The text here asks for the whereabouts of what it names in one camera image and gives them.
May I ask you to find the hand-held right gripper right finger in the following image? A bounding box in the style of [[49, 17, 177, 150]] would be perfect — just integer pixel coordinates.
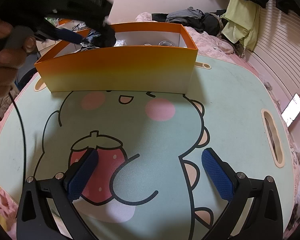
[[201, 147, 283, 240]]

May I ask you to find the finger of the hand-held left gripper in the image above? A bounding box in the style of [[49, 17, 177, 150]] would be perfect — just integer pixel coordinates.
[[36, 21, 84, 44]]

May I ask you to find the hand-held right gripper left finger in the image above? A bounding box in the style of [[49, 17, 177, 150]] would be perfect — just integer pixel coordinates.
[[16, 149, 100, 240]]

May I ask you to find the black lace cloth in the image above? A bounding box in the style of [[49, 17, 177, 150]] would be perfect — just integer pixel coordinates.
[[80, 24, 117, 50]]

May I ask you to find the orange cardboard box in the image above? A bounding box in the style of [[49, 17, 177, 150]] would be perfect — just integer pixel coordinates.
[[34, 22, 198, 95]]

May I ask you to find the person's left hand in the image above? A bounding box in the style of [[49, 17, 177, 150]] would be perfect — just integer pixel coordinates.
[[0, 20, 37, 97]]

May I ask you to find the white padded headboard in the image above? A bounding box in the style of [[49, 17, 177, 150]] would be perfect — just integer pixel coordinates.
[[94, 0, 230, 24]]

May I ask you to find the lit smartphone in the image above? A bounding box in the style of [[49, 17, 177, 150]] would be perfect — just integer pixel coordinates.
[[281, 93, 300, 127]]

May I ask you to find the pile of dark clothes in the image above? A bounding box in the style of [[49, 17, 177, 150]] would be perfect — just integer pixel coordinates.
[[151, 6, 224, 37]]

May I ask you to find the light green garment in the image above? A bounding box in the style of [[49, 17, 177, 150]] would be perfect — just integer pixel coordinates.
[[221, 0, 262, 53]]

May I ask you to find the black cable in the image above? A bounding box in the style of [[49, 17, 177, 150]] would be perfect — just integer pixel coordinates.
[[7, 90, 28, 180]]

